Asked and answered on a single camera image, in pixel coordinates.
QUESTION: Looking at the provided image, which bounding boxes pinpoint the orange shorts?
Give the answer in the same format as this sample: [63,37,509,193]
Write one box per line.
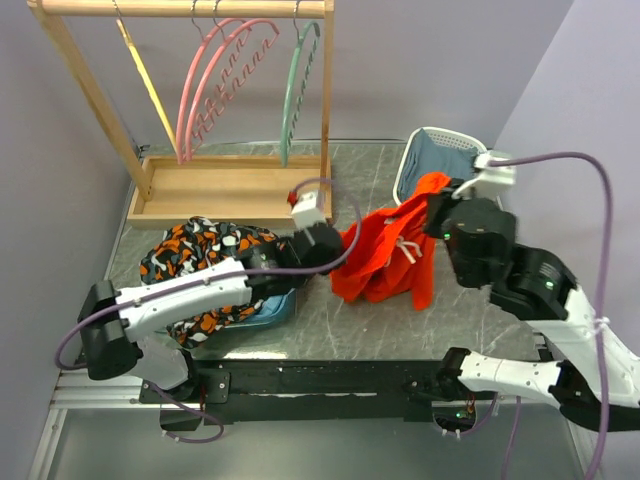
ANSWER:
[330,172,451,311]

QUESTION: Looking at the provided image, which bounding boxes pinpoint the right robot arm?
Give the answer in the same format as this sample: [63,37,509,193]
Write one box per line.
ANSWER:
[424,187,639,432]

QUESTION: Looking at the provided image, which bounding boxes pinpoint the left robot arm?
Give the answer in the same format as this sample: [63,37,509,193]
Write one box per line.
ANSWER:
[78,223,347,402]

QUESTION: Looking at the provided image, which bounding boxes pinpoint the light blue shorts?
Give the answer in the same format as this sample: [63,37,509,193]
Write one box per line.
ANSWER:
[227,290,296,329]

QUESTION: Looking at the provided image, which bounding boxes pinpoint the patterned camouflage shorts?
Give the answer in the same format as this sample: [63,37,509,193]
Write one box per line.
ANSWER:
[139,216,279,349]

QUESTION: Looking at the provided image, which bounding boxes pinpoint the right pink plastic hanger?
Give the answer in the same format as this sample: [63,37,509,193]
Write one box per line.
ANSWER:
[183,18,280,164]

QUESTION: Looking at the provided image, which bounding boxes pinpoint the pink plastic hanger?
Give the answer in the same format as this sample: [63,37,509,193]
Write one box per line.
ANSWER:
[183,18,280,164]
[175,18,245,165]

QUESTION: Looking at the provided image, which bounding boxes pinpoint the left pink plastic hanger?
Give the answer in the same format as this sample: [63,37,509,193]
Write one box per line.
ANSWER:
[175,18,245,165]

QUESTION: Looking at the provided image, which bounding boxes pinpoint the green plastic hanger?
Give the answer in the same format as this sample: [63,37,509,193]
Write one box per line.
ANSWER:
[279,20,321,168]

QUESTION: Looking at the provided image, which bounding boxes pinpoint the yellow plastic hanger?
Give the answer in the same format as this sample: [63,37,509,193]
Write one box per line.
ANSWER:
[116,19,176,150]

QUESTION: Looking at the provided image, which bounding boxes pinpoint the blue-grey cloth in basket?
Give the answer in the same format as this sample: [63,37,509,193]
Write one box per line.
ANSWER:
[397,128,480,201]

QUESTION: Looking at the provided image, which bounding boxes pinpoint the white plastic basket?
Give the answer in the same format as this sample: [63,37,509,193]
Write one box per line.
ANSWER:
[392,126,489,206]

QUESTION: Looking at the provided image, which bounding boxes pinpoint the wooden clothes rack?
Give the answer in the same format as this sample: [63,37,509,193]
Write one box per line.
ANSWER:
[28,1,335,229]

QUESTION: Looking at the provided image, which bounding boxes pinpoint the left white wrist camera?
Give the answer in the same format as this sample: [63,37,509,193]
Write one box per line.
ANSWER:
[287,190,327,230]

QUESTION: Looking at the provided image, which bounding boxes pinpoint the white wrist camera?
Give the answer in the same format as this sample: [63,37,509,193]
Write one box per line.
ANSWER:
[452,152,516,200]
[287,190,327,230]

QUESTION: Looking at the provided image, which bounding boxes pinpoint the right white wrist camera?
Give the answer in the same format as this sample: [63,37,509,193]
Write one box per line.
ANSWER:
[452,152,516,200]

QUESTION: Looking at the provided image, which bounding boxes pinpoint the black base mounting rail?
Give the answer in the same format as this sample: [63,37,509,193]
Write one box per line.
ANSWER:
[102,357,501,432]

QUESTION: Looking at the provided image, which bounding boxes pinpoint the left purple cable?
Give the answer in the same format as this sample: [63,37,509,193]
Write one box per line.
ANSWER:
[53,178,364,445]

